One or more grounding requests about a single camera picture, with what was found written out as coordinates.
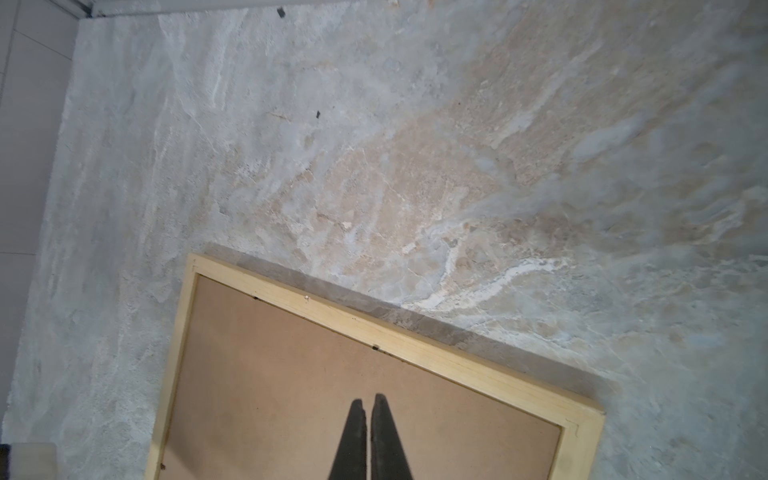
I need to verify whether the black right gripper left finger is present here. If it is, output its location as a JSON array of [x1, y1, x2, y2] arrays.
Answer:
[[328, 399, 367, 480]]

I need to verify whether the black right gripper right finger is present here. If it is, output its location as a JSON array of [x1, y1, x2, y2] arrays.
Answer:
[[370, 393, 413, 480]]

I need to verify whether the brown cardboard backing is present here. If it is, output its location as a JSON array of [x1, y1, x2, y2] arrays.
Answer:
[[160, 279, 560, 479]]

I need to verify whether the light wooden picture frame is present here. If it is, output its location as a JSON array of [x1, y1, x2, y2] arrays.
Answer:
[[145, 254, 605, 479]]

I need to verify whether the aluminium corner post left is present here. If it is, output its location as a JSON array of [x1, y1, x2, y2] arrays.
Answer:
[[49, 0, 92, 19]]

